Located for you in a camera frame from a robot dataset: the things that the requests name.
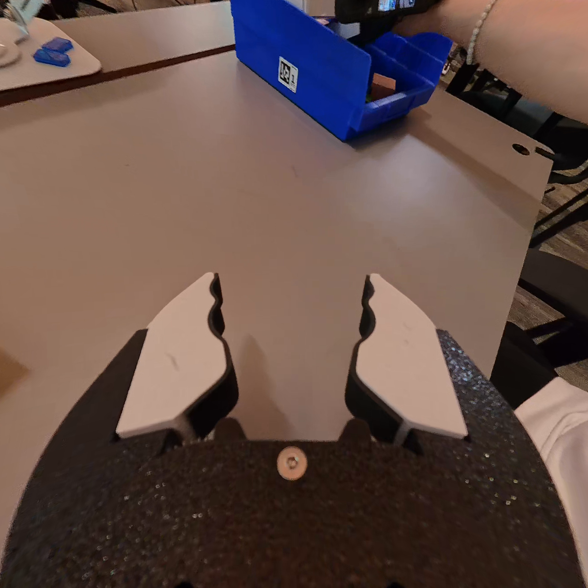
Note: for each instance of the natural wooden cube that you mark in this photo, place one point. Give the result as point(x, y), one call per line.
point(383, 87)

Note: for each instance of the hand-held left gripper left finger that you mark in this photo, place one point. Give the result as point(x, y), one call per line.
point(174, 363)

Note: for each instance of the black chair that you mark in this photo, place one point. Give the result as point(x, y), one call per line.
point(551, 275)

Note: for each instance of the person's right hand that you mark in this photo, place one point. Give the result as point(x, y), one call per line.
point(450, 23)

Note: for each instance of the blue plastic bin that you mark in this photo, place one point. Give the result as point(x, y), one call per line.
point(321, 92)

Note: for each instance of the person's white shirt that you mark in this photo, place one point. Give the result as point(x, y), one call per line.
point(565, 436)

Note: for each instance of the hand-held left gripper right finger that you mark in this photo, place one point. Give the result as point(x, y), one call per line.
point(404, 367)

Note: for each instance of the person's right forearm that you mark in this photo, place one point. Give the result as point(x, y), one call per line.
point(528, 50)

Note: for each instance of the blue plastic piece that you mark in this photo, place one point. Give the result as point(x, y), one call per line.
point(51, 57)
point(59, 44)

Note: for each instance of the white table mat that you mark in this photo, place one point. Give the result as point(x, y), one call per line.
point(78, 64)

